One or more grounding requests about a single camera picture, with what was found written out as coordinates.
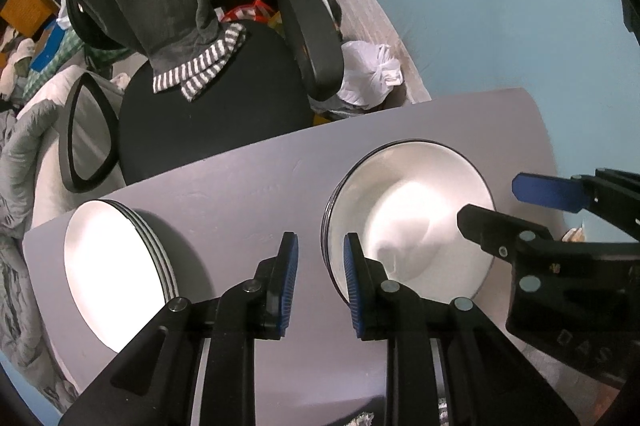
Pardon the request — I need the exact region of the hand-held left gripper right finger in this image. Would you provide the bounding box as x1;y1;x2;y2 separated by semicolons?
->
342;232;581;426

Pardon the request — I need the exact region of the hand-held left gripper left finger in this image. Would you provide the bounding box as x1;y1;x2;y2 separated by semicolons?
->
59;231;300;426

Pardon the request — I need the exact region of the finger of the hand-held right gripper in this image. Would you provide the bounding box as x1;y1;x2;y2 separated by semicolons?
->
512;173;601;212
457;203;553;264

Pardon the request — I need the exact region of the white bowl with black rim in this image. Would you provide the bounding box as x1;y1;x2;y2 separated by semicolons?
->
327;139;496;307
321;141;381;302

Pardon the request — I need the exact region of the black office chair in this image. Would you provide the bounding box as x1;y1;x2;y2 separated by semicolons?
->
59;0;346;194

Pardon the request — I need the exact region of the black stand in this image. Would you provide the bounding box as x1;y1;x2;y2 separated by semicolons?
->
620;0;640;37

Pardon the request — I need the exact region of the white plastic bag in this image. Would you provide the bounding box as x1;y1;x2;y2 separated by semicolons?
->
335;39;405;109

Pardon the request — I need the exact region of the red and white bag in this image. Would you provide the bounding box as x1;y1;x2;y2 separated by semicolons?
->
220;0;278;24

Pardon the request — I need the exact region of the grey puffer jacket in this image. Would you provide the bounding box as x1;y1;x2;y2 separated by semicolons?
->
0;99;81;412

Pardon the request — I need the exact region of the blue box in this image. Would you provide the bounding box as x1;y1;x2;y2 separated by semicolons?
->
30;19;68;72

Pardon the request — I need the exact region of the orange box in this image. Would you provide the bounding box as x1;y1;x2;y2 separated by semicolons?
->
0;0;58;37

